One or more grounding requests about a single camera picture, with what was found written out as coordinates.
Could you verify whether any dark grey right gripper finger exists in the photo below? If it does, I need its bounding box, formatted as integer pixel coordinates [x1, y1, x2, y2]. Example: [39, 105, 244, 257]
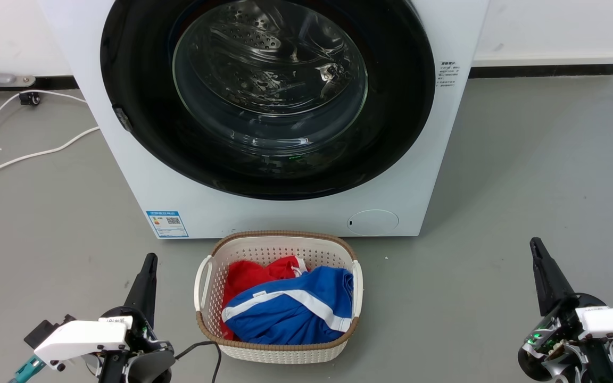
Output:
[530, 237, 578, 318]

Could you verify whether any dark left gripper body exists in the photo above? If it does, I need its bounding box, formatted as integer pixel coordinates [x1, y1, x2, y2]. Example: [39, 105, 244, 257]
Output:
[99, 306, 174, 383]

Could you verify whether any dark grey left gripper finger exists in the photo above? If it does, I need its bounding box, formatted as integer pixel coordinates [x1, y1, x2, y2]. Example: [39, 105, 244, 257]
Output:
[124, 253, 158, 328]

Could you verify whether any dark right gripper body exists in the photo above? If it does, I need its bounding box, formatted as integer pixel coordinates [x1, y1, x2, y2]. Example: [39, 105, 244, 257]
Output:
[522, 295, 613, 383]

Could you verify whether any black round glass washer door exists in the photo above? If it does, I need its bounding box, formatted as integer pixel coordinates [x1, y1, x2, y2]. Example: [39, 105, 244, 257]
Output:
[100, 0, 436, 201]

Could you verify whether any white front-load washing machine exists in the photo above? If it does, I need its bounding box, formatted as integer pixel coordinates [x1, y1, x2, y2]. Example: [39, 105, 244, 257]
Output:
[38, 0, 491, 240]

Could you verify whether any blue energy label sticker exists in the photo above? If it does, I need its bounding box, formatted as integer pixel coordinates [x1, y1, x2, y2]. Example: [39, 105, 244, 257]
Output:
[146, 211, 190, 239]

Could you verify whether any red garment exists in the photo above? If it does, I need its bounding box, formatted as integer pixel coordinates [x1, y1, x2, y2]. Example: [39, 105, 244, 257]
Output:
[220, 255, 310, 341]

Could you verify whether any white perforated laundry basket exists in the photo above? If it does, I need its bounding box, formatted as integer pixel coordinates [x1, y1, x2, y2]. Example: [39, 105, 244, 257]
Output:
[194, 230, 364, 365]

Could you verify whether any blue garment with white stripe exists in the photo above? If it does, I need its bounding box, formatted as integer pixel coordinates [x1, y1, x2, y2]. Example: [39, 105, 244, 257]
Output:
[221, 266, 355, 345]

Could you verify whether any round white filter cover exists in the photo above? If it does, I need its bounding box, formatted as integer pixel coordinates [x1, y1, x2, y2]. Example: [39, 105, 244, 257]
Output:
[347, 209, 400, 236]

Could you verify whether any small black text sticker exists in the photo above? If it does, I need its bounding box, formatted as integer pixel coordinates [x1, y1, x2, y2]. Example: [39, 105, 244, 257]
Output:
[436, 60, 460, 89]

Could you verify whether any stainless steel washer drum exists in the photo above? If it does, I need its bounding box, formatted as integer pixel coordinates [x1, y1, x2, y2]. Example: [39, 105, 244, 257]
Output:
[179, 0, 366, 115]

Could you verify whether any teal cable connector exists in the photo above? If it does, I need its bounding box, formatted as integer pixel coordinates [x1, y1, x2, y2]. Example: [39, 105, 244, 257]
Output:
[11, 355, 46, 383]

